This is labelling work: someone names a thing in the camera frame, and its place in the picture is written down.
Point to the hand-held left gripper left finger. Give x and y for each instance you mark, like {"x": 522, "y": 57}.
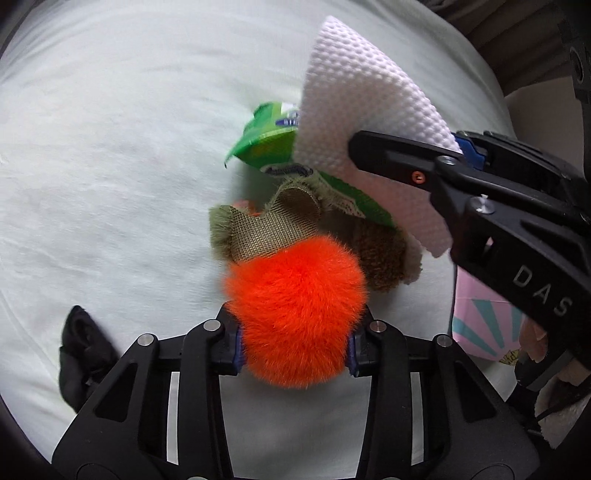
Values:
{"x": 236, "y": 351}

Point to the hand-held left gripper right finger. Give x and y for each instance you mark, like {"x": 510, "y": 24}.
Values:
{"x": 353, "y": 356}

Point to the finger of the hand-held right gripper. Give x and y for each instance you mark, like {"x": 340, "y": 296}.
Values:
{"x": 392, "y": 157}
{"x": 472, "y": 150}

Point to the orange fluffy pom-pom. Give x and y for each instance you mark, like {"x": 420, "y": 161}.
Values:
{"x": 295, "y": 314}

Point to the white mesh cloth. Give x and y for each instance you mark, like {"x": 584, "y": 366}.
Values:
{"x": 360, "y": 92}

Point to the pink and teal packet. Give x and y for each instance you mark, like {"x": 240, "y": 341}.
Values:
{"x": 475, "y": 323}

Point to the olive green fuzzy cloth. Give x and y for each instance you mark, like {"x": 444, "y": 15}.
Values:
{"x": 258, "y": 230}

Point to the green plastic packet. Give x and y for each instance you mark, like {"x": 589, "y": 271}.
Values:
{"x": 268, "y": 138}

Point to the black cloth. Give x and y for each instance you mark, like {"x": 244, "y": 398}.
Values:
{"x": 85, "y": 350}

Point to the white bed sheet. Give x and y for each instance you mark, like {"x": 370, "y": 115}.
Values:
{"x": 115, "y": 161}

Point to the black bracket with hole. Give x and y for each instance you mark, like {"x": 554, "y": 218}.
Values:
{"x": 577, "y": 60}

